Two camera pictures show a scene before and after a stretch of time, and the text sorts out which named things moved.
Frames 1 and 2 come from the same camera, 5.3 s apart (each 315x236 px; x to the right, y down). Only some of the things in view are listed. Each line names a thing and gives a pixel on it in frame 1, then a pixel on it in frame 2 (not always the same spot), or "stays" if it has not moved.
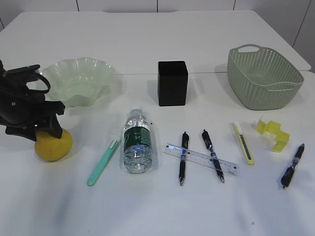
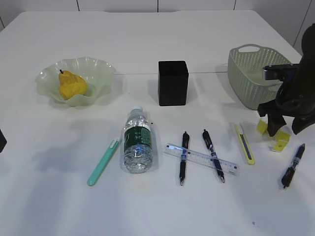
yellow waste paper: (274, 128) stays
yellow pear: (49, 148) → (70, 85)
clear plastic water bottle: (137, 143) stays
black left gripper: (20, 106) → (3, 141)
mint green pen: (102, 163) stays
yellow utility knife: (248, 156) stays
